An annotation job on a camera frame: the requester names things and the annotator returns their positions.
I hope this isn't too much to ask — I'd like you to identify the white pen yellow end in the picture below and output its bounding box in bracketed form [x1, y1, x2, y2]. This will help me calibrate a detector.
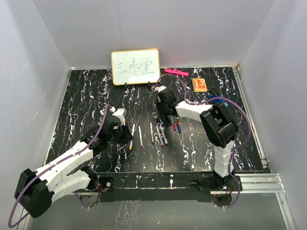
[129, 124, 135, 150]

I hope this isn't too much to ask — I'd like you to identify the white pen magenta end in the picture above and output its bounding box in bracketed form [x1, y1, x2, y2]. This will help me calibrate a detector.
[138, 126, 144, 149]

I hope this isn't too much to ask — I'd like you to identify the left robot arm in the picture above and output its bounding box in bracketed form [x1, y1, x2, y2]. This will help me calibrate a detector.
[14, 108, 133, 218]

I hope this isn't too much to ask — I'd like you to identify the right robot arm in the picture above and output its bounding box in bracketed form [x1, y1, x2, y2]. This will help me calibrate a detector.
[155, 86, 238, 190]

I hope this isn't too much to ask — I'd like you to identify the white pen green end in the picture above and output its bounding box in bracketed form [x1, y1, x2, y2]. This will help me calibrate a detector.
[150, 122, 154, 144]

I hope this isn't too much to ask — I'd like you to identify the white pen blue end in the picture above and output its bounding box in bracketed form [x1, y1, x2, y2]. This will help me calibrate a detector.
[160, 127, 168, 146]

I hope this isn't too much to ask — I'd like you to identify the white pen red end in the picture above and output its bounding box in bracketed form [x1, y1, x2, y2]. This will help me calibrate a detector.
[156, 125, 164, 147]

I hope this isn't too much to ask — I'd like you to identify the small spiral notebook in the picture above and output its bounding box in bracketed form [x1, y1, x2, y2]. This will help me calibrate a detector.
[192, 78, 208, 92]

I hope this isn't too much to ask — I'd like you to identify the black base bar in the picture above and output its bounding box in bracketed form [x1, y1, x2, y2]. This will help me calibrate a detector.
[99, 172, 243, 202]

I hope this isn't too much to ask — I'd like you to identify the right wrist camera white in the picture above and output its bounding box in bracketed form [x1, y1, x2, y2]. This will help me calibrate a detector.
[154, 85, 166, 93]

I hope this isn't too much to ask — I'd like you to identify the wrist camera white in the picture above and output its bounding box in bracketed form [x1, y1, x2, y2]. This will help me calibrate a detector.
[154, 85, 166, 93]
[112, 108, 127, 125]

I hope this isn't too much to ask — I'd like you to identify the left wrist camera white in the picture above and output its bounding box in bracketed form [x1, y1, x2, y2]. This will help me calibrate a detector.
[112, 108, 127, 125]

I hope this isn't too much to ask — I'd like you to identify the whiteboard with yellow frame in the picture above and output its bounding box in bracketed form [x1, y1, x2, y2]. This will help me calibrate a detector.
[111, 48, 161, 86]

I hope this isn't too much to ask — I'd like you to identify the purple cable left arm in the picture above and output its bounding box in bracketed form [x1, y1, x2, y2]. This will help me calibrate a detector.
[8, 103, 113, 228]

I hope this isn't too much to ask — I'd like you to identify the aluminium frame rail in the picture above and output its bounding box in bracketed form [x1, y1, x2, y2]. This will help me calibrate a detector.
[211, 173, 287, 195]

